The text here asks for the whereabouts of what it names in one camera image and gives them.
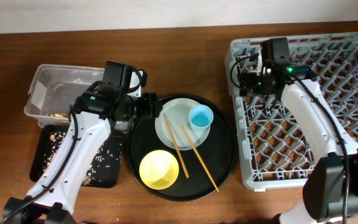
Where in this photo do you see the wooden chopstick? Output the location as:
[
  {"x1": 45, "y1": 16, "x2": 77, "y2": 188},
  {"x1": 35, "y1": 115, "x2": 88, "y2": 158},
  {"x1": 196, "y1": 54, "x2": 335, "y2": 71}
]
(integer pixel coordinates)
[
  {"x1": 181, "y1": 125, "x2": 219, "y2": 192},
  {"x1": 163, "y1": 113, "x2": 190, "y2": 179}
]

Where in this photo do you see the grey plate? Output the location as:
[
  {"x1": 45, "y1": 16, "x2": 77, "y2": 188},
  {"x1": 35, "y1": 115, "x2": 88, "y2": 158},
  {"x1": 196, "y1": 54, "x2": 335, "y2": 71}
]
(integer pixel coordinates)
[{"x1": 155, "y1": 98, "x2": 210, "y2": 151}]

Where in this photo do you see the black square tray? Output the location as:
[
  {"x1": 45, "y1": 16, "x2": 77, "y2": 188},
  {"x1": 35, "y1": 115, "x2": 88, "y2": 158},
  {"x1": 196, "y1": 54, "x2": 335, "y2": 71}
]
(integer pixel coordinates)
[{"x1": 29, "y1": 125, "x2": 124, "y2": 188}]

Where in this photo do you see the food scraps pile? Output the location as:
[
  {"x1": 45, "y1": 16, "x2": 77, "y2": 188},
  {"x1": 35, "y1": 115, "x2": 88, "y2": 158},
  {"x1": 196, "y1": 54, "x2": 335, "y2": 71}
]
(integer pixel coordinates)
[{"x1": 37, "y1": 131, "x2": 124, "y2": 189}]

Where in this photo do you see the blue cup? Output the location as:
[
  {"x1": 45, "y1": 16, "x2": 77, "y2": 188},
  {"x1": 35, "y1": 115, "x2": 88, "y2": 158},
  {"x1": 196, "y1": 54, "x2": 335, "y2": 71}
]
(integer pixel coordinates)
[{"x1": 189, "y1": 105, "x2": 214, "y2": 133}]

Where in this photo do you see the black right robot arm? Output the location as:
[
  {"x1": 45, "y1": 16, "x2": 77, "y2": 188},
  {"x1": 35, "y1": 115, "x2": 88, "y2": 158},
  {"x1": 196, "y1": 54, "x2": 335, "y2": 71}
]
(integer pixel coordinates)
[{"x1": 239, "y1": 64, "x2": 358, "y2": 224}]

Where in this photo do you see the clear plastic bin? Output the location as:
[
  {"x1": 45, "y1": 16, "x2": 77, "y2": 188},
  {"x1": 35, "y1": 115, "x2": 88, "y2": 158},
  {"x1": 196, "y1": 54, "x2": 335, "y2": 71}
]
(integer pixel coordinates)
[{"x1": 24, "y1": 64, "x2": 104, "y2": 128}]

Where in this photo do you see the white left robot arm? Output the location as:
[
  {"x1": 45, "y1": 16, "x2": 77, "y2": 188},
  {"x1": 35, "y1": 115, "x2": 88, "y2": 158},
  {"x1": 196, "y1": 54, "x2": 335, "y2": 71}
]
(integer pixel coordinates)
[{"x1": 2, "y1": 91, "x2": 162, "y2": 223}]

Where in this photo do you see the yellow bowl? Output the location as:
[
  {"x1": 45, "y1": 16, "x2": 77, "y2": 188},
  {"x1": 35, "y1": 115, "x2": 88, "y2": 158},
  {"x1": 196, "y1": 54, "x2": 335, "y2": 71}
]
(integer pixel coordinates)
[{"x1": 139, "y1": 150, "x2": 180, "y2": 190}]

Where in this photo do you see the grey dishwasher rack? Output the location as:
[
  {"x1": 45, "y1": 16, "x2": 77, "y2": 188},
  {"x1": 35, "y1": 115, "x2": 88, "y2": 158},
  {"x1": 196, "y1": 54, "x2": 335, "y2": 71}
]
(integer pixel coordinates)
[{"x1": 224, "y1": 32, "x2": 358, "y2": 191}]

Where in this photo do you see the round black tray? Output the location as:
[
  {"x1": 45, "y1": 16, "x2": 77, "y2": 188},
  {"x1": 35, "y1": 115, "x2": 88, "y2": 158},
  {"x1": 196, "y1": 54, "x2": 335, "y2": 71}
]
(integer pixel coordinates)
[{"x1": 126, "y1": 94, "x2": 238, "y2": 202}]

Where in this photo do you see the gold snack wrapper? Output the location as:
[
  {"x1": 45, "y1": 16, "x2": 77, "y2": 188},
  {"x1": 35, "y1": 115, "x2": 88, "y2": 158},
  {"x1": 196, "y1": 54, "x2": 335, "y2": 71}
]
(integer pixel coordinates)
[{"x1": 49, "y1": 113, "x2": 69, "y2": 118}]

